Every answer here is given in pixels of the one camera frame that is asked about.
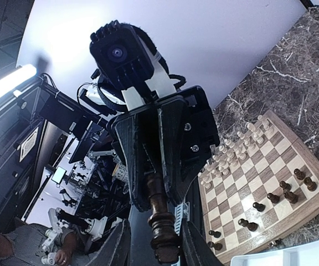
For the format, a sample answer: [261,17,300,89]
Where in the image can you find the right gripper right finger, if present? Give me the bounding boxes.
[179,219,224,266]

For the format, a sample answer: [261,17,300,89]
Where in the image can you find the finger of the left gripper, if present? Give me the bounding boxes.
[114,112,160,212]
[158,98,212,205]

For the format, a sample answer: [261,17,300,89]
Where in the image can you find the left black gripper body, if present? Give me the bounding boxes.
[107,86,220,177]

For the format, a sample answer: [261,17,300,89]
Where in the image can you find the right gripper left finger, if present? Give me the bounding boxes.
[89,219,131,266]

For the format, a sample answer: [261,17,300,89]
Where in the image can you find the dark tall piece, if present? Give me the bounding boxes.
[146,173,180,264]

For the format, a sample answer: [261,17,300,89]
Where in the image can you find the wooden chess board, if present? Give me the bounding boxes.
[198,111,319,264]

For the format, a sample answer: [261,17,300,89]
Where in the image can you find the white plastic tray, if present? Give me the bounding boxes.
[230,241,319,266]

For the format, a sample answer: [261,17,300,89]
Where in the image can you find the white chess pieces row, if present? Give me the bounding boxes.
[198,115,275,189]

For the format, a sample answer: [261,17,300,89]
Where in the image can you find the dark pawns on board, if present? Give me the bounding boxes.
[204,175,319,253]

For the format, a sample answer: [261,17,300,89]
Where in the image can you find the seated person striped shirt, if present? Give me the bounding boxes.
[0,223,96,265]

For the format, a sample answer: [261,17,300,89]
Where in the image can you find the ceiling light tube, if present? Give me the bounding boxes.
[0,64,37,98]

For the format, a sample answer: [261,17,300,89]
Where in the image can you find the white slotted cable duct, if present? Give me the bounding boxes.
[174,202,190,235]

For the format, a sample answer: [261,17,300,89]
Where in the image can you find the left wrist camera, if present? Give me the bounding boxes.
[89,19,188,111]

